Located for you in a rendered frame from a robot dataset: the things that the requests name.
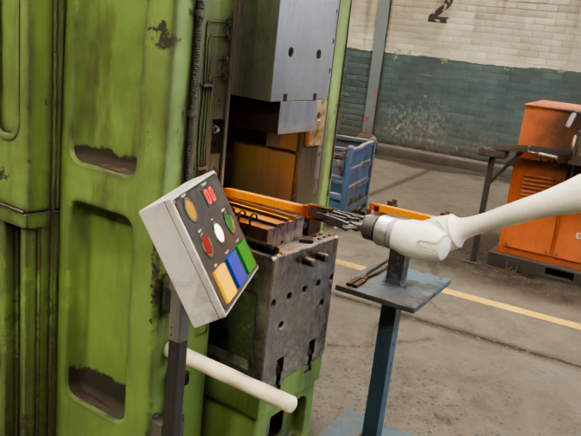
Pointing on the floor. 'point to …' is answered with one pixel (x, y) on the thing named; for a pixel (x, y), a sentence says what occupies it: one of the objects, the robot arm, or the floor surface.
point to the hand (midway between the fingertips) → (319, 213)
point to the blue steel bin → (351, 173)
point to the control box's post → (175, 367)
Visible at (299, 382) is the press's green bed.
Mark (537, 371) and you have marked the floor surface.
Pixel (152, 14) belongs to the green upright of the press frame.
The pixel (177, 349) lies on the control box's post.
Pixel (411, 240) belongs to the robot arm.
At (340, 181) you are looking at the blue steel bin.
